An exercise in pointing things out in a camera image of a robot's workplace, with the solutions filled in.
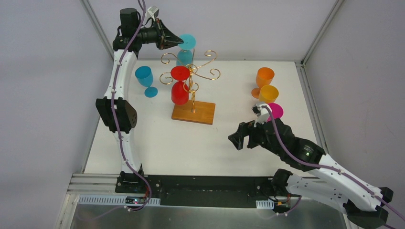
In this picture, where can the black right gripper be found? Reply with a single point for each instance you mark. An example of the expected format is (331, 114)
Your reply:
(248, 136)

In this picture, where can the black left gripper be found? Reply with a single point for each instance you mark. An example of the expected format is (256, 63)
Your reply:
(161, 36)

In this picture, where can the teal wine glass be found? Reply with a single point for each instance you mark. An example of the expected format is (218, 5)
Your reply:
(185, 55)

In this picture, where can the blue wine glass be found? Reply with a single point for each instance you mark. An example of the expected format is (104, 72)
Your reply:
(145, 77)

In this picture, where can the magenta wine glass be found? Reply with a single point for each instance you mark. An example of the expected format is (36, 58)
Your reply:
(277, 110)

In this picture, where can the red wine glass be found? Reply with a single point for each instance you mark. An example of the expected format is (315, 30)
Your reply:
(179, 91)

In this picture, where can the yellow wine glass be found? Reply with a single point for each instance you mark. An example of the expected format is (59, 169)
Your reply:
(268, 94)

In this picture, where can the orange wine glass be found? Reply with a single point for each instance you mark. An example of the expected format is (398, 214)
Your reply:
(264, 77)

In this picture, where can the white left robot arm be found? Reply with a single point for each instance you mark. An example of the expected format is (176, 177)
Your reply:
(116, 112)

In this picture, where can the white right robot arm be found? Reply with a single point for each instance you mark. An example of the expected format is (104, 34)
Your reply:
(362, 203)

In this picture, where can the wooden rack base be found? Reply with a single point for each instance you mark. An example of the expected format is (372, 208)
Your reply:
(197, 112)

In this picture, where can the right controller board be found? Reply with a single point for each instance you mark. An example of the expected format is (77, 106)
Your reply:
(281, 208)

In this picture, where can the controller board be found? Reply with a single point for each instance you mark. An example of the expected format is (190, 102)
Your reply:
(135, 201)
(281, 208)

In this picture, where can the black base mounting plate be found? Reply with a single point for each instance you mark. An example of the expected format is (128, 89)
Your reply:
(201, 191)

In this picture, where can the left controller board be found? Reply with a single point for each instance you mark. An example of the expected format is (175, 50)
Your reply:
(135, 201)

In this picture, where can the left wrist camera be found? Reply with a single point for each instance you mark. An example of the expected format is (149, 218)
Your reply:
(153, 12)

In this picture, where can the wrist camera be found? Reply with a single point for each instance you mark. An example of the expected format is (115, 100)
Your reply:
(263, 113)
(153, 12)

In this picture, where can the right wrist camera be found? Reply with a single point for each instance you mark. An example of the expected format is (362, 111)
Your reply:
(263, 113)

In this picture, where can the gold wire rack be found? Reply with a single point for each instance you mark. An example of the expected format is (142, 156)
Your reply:
(165, 78)

